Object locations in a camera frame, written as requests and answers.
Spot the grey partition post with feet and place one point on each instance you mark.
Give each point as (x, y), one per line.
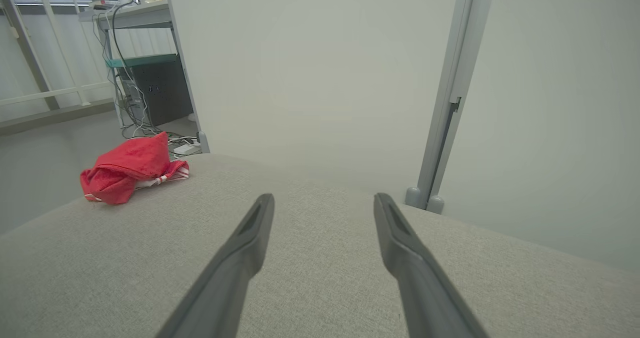
(467, 27)

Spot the slim grey panel end post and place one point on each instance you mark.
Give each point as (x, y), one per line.
(203, 142)

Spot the white power strip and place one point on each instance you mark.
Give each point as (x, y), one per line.
(184, 149)

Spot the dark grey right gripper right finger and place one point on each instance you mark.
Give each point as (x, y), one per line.
(430, 303)

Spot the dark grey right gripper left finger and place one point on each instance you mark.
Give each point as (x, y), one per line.
(225, 298)

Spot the black computer tower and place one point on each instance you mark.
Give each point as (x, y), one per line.
(160, 92)

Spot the grey desk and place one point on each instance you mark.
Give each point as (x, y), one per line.
(140, 17)

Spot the red shirt with white sleeves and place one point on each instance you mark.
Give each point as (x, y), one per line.
(125, 167)

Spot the white window railing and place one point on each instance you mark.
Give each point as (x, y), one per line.
(50, 93)

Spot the teal shelf board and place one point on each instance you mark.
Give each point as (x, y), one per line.
(140, 60)

